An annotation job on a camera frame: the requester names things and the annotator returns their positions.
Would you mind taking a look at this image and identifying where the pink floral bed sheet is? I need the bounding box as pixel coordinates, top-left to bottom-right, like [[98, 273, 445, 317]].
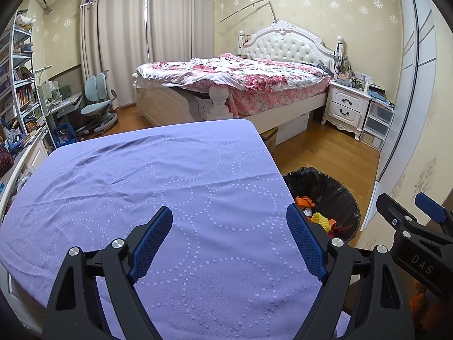
[[226, 74, 331, 117]]

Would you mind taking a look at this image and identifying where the clear plastic drawer unit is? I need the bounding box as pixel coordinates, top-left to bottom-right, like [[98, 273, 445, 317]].
[[361, 100, 395, 149]]

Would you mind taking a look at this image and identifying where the grey study desk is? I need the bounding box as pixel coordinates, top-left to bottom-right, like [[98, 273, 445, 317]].
[[37, 92, 84, 149]]

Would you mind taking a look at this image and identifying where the yellow foam fruit net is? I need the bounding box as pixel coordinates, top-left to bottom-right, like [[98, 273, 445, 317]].
[[309, 212, 330, 228]]

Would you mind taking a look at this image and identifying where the white bookshelf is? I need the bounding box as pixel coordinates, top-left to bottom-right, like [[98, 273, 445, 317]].
[[0, 10, 48, 149]]

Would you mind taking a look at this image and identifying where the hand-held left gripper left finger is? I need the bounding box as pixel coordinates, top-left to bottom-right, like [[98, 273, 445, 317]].
[[42, 205, 174, 340]]

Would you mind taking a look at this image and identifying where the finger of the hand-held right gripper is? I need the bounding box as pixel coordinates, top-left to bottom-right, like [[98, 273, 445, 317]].
[[415, 192, 453, 236], [376, 193, 425, 252]]

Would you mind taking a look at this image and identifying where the white bed with tufted headboard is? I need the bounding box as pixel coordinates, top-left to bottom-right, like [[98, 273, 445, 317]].
[[133, 20, 337, 146]]

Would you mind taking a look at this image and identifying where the white floral quilt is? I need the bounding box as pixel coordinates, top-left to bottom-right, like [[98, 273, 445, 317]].
[[136, 52, 331, 91]]

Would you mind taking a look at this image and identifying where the white desk lamp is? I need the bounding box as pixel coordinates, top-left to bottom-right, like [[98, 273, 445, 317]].
[[35, 64, 53, 86]]

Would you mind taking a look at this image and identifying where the thin metal wall rod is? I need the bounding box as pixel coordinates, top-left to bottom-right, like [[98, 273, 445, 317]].
[[217, 0, 277, 25]]

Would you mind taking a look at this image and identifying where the brown cardboard box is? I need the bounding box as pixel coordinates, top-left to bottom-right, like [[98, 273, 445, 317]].
[[260, 127, 278, 153]]

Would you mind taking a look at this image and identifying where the dark red patterned bag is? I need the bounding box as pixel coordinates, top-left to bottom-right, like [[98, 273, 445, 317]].
[[0, 147, 15, 178]]

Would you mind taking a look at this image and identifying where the beige curtain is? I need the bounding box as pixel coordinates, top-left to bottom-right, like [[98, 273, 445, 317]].
[[80, 0, 153, 86], [147, 0, 216, 66]]

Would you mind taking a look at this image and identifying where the purple dotted tablecloth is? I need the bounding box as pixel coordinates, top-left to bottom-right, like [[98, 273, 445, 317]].
[[0, 118, 351, 340]]

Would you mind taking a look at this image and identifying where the light blue desk chair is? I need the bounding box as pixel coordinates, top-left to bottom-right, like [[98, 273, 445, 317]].
[[81, 73, 119, 136]]

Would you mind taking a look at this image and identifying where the stack of blue books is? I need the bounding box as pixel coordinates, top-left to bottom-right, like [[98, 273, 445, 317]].
[[368, 84, 395, 109]]

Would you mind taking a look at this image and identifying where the white nightstand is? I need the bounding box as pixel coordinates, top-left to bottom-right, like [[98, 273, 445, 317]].
[[321, 81, 372, 141]]

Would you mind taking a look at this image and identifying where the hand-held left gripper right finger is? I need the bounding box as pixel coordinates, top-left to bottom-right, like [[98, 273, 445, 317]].
[[286, 203, 414, 340]]

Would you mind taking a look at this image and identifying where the pile of nightstand items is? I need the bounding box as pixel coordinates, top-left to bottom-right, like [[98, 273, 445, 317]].
[[334, 36, 376, 91]]

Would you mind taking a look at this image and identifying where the patterned sliding wardrobe door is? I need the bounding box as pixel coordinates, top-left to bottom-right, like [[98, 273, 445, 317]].
[[357, 0, 453, 252]]

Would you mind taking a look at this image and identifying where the dark cloth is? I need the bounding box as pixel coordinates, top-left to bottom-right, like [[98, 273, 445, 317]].
[[313, 62, 335, 77]]

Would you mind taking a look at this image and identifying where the black lined trash bin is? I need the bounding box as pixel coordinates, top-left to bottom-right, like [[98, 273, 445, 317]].
[[282, 166, 362, 243]]

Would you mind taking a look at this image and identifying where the white cardboard box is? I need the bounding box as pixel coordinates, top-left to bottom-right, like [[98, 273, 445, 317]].
[[274, 112, 308, 146]]

